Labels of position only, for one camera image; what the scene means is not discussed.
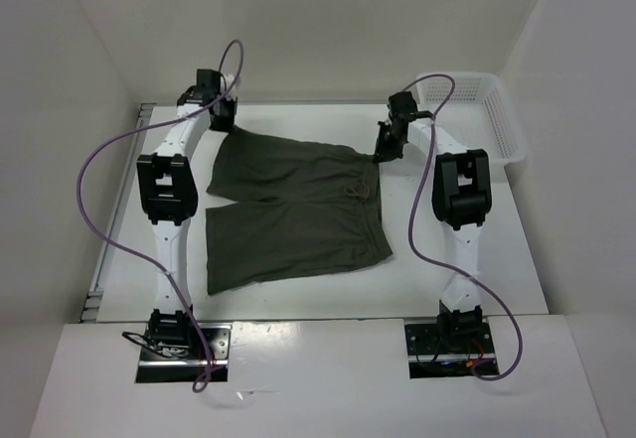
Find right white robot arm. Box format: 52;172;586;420
374;91;492;353

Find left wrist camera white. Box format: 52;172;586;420
220;73;241;97

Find dark olive shorts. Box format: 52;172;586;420
206;128;393;295

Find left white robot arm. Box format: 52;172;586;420
136;70;239;359

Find white plastic basket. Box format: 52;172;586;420
416;72;527;165

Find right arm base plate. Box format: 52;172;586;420
403;321;499;379

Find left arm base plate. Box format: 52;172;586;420
131;323;233;384

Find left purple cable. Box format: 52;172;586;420
77;39;247;393

